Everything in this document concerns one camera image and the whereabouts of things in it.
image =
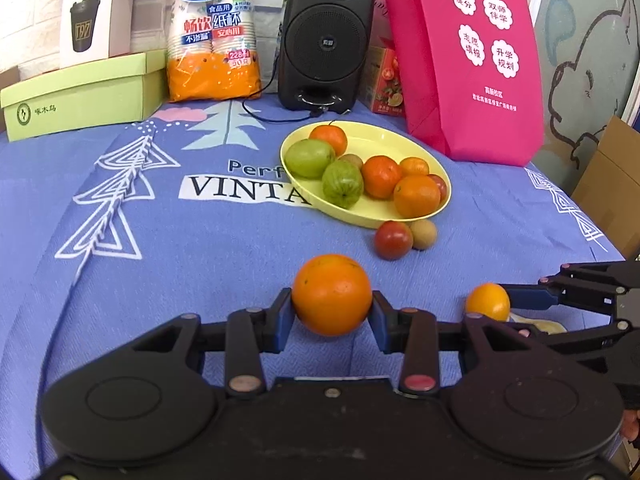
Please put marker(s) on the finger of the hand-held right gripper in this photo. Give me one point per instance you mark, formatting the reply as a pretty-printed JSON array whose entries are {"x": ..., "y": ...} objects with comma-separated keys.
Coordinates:
[
  {"x": 590, "y": 342},
  {"x": 530, "y": 296}
]

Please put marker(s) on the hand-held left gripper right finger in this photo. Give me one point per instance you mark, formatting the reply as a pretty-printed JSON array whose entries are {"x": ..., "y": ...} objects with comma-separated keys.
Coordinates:
[{"x": 383, "y": 321}]

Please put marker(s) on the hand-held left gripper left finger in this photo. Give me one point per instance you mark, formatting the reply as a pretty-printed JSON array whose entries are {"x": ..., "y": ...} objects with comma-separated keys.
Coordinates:
[{"x": 282, "y": 321}]

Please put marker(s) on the small yellow-orange citrus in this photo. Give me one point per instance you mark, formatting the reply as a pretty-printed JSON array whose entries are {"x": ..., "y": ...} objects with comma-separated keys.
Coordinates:
[{"x": 487, "y": 301}]

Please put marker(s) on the large orange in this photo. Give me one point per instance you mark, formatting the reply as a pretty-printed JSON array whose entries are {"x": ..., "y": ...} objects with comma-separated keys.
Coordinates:
[{"x": 332, "y": 294}]

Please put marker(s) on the red tomato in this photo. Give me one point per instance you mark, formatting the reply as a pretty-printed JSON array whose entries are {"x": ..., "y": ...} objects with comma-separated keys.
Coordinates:
[
  {"x": 394, "y": 240},
  {"x": 440, "y": 186}
]

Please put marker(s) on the brown kiwi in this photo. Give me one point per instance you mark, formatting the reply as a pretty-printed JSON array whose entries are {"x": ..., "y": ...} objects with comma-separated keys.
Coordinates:
[
  {"x": 351, "y": 160},
  {"x": 424, "y": 234}
]

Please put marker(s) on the orange tomato plate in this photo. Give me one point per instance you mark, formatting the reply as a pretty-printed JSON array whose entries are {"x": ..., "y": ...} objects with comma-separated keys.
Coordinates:
[{"x": 381, "y": 176}]

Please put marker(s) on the small mandarin orange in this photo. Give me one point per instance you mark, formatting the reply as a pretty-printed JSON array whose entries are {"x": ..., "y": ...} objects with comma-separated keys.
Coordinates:
[{"x": 414, "y": 166}]

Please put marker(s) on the yellow plastic plate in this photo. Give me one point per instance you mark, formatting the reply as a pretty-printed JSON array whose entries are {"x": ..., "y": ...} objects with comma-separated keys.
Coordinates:
[{"x": 380, "y": 142}]

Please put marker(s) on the person's right hand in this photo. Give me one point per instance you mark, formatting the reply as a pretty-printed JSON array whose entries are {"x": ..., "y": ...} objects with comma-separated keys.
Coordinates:
[{"x": 632, "y": 425}]

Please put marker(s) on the blue printed tablecloth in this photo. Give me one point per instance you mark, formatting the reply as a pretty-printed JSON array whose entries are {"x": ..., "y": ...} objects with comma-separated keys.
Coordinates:
[{"x": 200, "y": 260}]

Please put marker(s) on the large brown cardboard box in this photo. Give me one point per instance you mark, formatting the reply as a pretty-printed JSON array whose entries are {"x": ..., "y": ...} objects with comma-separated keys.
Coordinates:
[{"x": 612, "y": 185}]

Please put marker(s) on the pink tote bag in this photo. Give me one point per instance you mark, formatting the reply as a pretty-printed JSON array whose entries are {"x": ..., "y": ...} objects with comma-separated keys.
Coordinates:
[{"x": 475, "y": 110}]

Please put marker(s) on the fruit printed carton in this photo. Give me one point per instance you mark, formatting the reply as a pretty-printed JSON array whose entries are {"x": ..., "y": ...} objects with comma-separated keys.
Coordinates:
[{"x": 385, "y": 82}]

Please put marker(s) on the black speaker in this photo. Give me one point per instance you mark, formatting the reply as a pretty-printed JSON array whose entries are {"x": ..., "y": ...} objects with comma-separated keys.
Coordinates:
[{"x": 322, "y": 40}]

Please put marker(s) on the orange paper cup pack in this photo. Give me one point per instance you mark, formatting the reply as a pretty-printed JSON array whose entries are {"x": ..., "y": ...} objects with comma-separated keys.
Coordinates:
[{"x": 212, "y": 35}]

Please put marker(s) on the light green shoe box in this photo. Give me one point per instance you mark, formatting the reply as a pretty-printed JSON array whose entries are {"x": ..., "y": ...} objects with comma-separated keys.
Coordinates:
[{"x": 75, "y": 105}]

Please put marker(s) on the white box with cup picture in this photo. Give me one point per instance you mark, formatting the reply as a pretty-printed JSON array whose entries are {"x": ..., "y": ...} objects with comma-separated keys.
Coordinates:
[{"x": 95, "y": 20}]

